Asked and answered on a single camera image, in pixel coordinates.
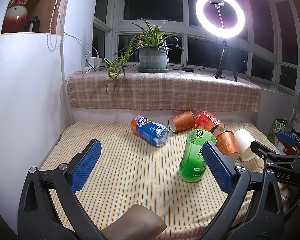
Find green tea bottle cup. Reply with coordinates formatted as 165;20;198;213
178;129;216;183

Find white paper cup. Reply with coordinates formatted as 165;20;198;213
235;129;255;162

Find orange floral paper cup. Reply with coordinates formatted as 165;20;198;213
216;131;239;162

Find red orange label cup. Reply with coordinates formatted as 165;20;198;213
194;112;225;132

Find orange paper cup lying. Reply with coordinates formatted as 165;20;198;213
168;111;195;133

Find blue orange bottle cup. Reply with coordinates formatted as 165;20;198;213
130;115;170;147

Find green white carton box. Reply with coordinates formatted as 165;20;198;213
267;118;289;144

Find striped yellow mattress cloth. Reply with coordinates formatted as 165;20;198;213
38;119;286;240

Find beige plaid cloth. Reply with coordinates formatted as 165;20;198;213
67;69;261;112

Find white power strip with chargers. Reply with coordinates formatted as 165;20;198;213
83;57;103;72

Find small dark bottle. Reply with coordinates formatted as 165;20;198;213
23;16;40;33

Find red white ceramic vase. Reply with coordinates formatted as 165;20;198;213
1;0;28;33

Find green potted spider plant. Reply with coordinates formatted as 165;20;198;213
83;18;185;95

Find brown padded handle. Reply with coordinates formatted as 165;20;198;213
101;204;167;239

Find black inline cable switch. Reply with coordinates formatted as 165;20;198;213
182;67;195;72

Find black ring light tripod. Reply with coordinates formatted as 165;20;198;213
210;0;230;79

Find white ring light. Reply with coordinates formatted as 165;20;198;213
195;0;245;39

